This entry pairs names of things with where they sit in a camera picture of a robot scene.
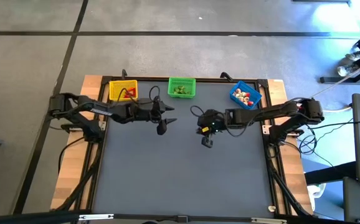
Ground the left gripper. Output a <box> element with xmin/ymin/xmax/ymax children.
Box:
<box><xmin>133</xmin><ymin>99</ymin><xmax>178</xmax><ymax>136</ymax></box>

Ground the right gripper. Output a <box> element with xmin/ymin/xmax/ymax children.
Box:
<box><xmin>197</xmin><ymin>108</ymin><xmax>227</xmax><ymax>149</ymax></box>

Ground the green plastic basket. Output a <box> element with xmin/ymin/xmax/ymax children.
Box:
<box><xmin>167</xmin><ymin>77</ymin><xmax>197</xmax><ymax>99</ymax></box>

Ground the yellow plastic basket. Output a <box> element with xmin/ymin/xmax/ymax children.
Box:
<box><xmin>108</xmin><ymin>79</ymin><xmax>138</xmax><ymax>102</ymax></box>

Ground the blue plastic basket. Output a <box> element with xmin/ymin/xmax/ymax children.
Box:
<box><xmin>229</xmin><ymin>80</ymin><xmax>263</xmax><ymax>111</ymax></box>

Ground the wooden table side board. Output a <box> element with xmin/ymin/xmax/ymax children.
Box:
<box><xmin>262</xmin><ymin>78</ymin><xmax>314</xmax><ymax>215</ymax></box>
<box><xmin>50</xmin><ymin>74</ymin><xmax>103</xmax><ymax>211</ymax></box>

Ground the black support strut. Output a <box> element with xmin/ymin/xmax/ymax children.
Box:
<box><xmin>54</xmin><ymin>146</ymin><xmax>103</xmax><ymax>212</ymax></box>
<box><xmin>265</xmin><ymin>155</ymin><xmax>313</xmax><ymax>217</ymax></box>

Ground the white plastic object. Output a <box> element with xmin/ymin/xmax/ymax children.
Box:
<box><xmin>307</xmin><ymin>182</ymin><xmax>327</xmax><ymax>212</ymax></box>

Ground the black stand leg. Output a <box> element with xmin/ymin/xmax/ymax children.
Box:
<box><xmin>304</xmin><ymin>161</ymin><xmax>357</xmax><ymax>184</ymax></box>

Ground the dark metal stand base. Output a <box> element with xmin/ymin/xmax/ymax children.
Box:
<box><xmin>319</xmin><ymin>60</ymin><xmax>360</xmax><ymax>85</ymax></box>

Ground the person's shoe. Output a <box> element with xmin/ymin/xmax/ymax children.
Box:
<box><xmin>337</xmin><ymin>64</ymin><xmax>354</xmax><ymax>78</ymax></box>
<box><xmin>344</xmin><ymin>51</ymin><xmax>360</xmax><ymax>62</ymax></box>

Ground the black horizontal bar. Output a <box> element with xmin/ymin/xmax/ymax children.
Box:
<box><xmin>0</xmin><ymin>210</ymin><xmax>92</xmax><ymax>224</ymax></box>

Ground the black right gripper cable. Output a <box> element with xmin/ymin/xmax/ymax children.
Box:
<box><xmin>189</xmin><ymin>105</ymin><xmax>249</xmax><ymax>138</ymax></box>

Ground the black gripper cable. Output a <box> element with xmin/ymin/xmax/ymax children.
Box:
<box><xmin>189</xmin><ymin>105</ymin><xmax>249</xmax><ymax>138</ymax></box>
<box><xmin>116</xmin><ymin>85</ymin><xmax>161</xmax><ymax>105</ymax></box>

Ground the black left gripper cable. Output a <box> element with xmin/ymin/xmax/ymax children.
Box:
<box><xmin>116</xmin><ymin>85</ymin><xmax>161</xmax><ymax>105</ymax></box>

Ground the black table frame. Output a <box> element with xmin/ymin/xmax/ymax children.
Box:
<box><xmin>85</xmin><ymin>75</ymin><xmax>293</xmax><ymax>218</ymax></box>

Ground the metal bracket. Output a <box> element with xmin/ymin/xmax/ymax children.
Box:
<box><xmin>78</xmin><ymin>213</ymin><xmax>115</xmax><ymax>221</ymax></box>
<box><xmin>250</xmin><ymin>217</ymin><xmax>288</xmax><ymax>224</ymax></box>

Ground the white cable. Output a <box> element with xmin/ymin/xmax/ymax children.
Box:
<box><xmin>323</xmin><ymin>107</ymin><xmax>354</xmax><ymax>113</ymax></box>

